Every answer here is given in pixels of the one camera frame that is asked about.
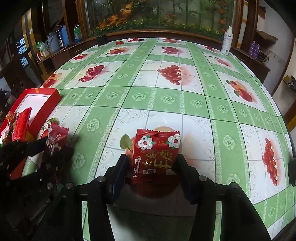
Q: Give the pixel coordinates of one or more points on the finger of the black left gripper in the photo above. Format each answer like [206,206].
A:
[14,153]

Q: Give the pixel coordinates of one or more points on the artificial flower display panel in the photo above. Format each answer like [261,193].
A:
[209,18]

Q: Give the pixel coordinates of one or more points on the grey kettle jug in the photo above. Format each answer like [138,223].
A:
[52,43]

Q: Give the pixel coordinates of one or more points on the green fruit pattern tablecloth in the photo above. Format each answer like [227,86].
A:
[231,128]

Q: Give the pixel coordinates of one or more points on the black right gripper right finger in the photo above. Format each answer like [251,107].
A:
[200,191]

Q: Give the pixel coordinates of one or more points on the white spray bottle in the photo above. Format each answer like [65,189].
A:
[227,41]

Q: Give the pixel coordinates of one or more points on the red gift box tray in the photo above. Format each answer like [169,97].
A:
[42,101]

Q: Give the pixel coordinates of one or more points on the red flower jujube snack packet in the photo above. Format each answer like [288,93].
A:
[154,154]

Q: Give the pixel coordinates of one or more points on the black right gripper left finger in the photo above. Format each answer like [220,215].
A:
[104,191]

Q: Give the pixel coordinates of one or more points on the blue water jug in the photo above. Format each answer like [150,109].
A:
[64,36]

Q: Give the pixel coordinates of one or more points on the small black table object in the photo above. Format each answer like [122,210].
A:
[102,40]

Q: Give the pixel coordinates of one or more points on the long red snack packet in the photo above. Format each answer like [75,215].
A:
[21,127]

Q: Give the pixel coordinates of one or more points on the purple bottles pair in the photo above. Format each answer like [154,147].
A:
[254,50]

